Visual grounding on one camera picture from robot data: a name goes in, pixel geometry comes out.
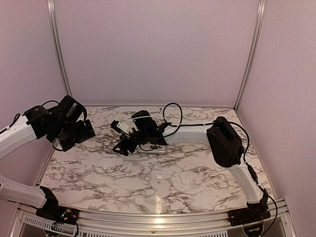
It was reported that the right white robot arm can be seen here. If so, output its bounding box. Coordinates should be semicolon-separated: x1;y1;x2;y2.
111;110;269;221

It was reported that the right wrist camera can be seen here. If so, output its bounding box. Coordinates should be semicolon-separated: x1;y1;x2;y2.
110;120;133;136

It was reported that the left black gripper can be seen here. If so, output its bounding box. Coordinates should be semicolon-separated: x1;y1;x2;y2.
53;118;95;152

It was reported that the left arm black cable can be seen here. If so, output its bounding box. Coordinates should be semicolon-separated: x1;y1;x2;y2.
0;100;65;152

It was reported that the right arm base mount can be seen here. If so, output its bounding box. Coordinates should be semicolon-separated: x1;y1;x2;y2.
228;189;271;226

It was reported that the white remote control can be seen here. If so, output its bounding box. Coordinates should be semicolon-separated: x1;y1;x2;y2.
137;144;165;154

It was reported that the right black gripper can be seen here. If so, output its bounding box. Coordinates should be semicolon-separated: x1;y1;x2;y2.
113;129;149;156

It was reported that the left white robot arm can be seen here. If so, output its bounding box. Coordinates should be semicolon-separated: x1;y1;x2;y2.
0;95;95;220

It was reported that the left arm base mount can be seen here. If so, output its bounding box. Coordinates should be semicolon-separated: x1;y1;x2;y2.
36;186;79;225

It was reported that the left aluminium frame post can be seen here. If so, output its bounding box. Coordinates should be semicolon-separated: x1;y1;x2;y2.
46;0;73;96

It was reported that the right aluminium frame post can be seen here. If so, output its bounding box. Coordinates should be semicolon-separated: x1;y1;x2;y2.
234;0;266;113

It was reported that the aluminium frame post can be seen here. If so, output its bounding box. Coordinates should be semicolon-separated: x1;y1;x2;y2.
234;0;266;113
46;0;73;96

